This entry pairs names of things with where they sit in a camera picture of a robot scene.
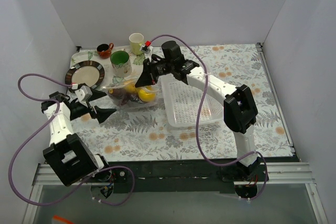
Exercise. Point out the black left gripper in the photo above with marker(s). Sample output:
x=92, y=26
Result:
x=94, y=112

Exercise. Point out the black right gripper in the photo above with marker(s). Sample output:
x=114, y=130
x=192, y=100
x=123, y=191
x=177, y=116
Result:
x=150, y=71

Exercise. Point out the yellow fake lemon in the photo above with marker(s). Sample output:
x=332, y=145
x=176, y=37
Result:
x=146, y=96

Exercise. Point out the polka dot zip top bag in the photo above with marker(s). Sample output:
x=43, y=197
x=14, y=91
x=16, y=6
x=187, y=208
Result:
x=129, y=85

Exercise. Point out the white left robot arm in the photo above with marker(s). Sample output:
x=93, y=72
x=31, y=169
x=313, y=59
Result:
x=67, y=154

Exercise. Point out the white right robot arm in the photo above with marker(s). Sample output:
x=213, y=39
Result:
x=239, y=106

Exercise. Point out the dark purple fake fruit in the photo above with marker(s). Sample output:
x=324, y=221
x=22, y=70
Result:
x=121, y=96

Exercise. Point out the green inside floral mug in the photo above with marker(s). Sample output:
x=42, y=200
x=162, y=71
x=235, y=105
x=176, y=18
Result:
x=121, y=63

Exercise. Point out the black rimmed ceramic plate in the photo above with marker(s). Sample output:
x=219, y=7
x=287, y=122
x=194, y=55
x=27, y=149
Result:
x=86, y=72

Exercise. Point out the pale yellow mug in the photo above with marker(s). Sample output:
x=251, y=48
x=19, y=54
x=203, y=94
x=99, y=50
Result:
x=136, y=40

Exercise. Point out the floral tablecloth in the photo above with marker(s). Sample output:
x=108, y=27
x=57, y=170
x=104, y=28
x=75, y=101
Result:
x=144, y=134

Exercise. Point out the white perforated plastic basket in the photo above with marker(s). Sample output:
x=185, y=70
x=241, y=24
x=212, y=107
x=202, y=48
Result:
x=182, y=103

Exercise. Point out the brown small teacup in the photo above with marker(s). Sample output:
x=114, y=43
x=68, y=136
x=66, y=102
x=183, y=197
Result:
x=105, y=50

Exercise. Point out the orange tipped object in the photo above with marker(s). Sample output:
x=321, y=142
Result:
x=59, y=220

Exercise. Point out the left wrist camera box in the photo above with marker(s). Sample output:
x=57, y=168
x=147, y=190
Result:
x=83, y=94

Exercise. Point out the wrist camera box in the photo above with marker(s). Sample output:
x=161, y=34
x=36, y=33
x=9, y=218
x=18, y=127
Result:
x=146, y=48
x=83, y=94

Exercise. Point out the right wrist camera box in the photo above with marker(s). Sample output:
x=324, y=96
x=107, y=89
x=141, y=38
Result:
x=146, y=48

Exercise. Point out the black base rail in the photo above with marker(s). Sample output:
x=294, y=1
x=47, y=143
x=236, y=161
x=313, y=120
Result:
x=225, y=176

